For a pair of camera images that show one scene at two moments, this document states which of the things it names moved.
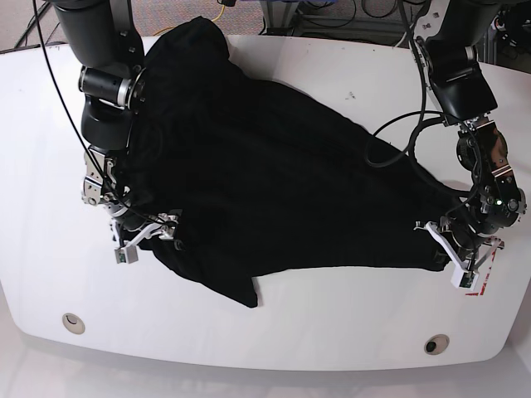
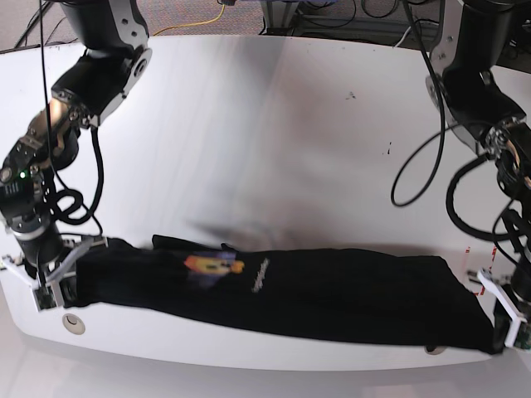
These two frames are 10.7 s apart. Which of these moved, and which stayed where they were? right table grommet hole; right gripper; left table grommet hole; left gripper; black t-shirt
Moved: right gripper; left gripper; black t-shirt
Stayed: right table grommet hole; left table grommet hole
